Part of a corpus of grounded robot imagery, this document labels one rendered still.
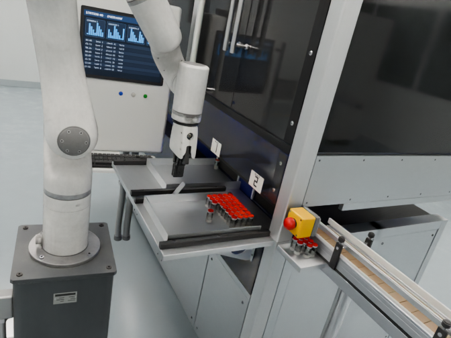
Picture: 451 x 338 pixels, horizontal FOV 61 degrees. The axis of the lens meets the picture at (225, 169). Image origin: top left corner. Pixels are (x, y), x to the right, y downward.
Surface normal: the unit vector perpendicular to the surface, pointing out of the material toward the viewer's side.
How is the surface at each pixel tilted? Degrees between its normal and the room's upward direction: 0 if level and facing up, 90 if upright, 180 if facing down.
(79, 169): 31
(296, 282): 90
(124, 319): 0
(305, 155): 90
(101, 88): 90
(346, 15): 90
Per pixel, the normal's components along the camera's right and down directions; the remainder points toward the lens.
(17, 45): 0.45, 0.41
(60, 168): 0.01, -0.65
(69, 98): 0.43, 0.00
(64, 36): 0.65, 0.36
